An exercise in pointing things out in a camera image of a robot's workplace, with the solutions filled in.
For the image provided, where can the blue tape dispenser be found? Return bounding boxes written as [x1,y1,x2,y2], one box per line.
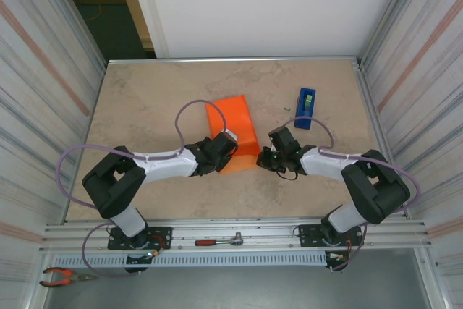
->
[294,87,318,130]

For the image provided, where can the long aluminium table edge profile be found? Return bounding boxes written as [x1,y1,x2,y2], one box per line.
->
[106,56,363,68]

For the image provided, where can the short aluminium table edge profile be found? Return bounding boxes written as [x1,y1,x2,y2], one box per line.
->
[349,59,412,220]

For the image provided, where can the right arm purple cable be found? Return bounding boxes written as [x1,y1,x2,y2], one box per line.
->
[269,116,422,273]

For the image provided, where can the wide aluminium mounting rail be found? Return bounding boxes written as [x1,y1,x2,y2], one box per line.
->
[38,217,433,253]

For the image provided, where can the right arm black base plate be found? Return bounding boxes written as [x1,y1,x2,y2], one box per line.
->
[298,223,365,248]

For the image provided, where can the red-handled ratchet wrench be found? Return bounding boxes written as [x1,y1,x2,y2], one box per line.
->
[194,231,245,247]

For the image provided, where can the grey slotted cable duct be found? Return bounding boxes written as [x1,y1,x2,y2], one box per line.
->
[53,252,329,268]

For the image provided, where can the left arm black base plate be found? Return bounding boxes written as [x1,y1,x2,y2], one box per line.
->
[107,226,173,251]

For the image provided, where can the orange cord on floor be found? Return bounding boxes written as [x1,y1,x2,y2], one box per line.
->
[83,3,102,22]

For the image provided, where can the orange-handled pliers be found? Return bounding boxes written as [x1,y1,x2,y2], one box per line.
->
[38,267,94,288]

